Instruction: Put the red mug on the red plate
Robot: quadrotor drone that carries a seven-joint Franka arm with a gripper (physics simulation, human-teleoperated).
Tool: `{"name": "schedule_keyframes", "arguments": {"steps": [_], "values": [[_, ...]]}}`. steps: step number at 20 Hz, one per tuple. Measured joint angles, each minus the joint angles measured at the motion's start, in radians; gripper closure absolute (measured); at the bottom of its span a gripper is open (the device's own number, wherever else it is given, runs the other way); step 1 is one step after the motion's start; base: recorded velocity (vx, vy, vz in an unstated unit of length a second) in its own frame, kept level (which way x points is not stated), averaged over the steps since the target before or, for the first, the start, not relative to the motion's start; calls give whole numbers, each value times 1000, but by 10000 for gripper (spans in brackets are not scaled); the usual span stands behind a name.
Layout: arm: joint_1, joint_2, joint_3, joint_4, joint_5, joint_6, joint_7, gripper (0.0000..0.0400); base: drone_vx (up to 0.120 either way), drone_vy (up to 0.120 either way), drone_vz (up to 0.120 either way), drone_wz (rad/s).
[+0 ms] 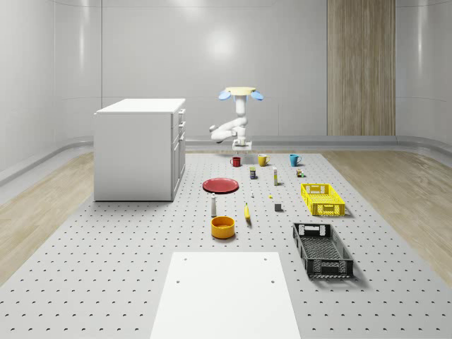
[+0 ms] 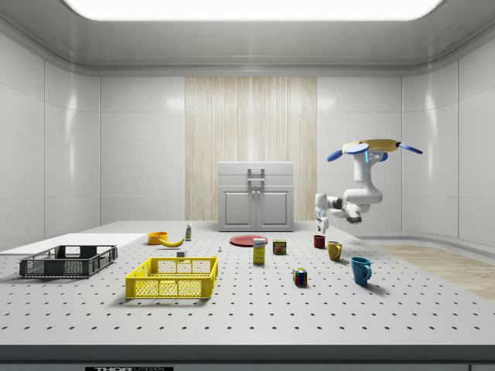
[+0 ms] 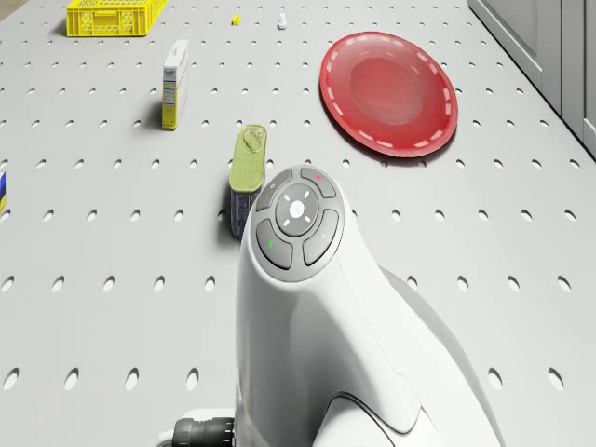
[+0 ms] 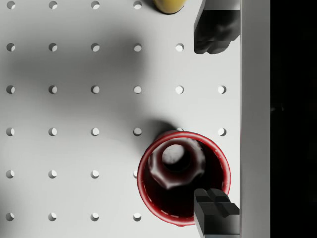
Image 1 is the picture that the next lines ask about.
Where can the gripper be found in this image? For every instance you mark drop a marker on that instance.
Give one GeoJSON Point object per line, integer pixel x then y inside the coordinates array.
{"type": "Point", "coordinates": [241, 143]}

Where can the red mug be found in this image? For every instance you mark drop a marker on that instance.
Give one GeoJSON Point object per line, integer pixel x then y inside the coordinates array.
{"type": "Point", "coordinates": [237, 162]}

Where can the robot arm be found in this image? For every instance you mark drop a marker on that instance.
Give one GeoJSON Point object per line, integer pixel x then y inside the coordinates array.
{"type": "Point", "coordinates": [229, 128]}

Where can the yellow mug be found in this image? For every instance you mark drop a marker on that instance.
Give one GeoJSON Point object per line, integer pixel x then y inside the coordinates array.
{"type": "Point", "coordinates": [262, 161]}

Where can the flat-sided can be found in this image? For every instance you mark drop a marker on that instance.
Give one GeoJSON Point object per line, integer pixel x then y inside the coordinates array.
{"type": "Point", "coordinates": [253, 173]}

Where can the red plate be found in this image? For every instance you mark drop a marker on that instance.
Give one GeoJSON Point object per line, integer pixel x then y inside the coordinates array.
{"type": "Point", "coordinates": [220, 185]}

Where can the yellow and white box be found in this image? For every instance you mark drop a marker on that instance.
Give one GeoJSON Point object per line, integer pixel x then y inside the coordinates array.
{"type": "Point", "coordinates": [275, 176]}

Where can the blue mug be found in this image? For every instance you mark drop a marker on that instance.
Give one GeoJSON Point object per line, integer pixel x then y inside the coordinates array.
{"type": "Point", "coordinates": [294, 161]}

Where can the puzzle cube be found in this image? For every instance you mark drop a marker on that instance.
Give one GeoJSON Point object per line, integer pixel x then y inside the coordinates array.
{"type": "Point", "coordinates": [299, 173]}

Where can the banana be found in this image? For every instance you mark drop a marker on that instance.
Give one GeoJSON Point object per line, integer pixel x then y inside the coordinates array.
{"type": "Point", "coordinates": [247, 212]}

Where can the small white bottle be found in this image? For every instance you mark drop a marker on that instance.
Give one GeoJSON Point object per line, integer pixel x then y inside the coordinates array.
{"type": "Point", "coordinates": [214, 206]}

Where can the grey cube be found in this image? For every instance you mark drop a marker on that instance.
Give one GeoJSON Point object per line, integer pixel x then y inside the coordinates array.
{"type": "Point", "coordinates": [278, 207]}

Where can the yellow bowl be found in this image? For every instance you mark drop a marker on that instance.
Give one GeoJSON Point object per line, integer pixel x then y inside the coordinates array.
{"type": "Point", "coordinates": [222, 231]}

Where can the yellow basket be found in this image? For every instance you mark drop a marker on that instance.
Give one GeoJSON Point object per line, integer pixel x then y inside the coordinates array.
{"type": "Point", "coordinates": [326, 209]}

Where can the white cabinet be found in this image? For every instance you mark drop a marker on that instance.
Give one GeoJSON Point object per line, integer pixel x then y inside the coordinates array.
{"type": "Point", "coordinates": [134, 155]}

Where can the dark grey basket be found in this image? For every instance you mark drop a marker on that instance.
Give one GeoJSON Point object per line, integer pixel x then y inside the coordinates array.
{"type": "Point", "coordinates": [326, 266]}

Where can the white board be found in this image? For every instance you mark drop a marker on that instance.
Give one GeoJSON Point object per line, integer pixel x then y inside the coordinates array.
{"type": "Point", "coordinates": [226, 300]}

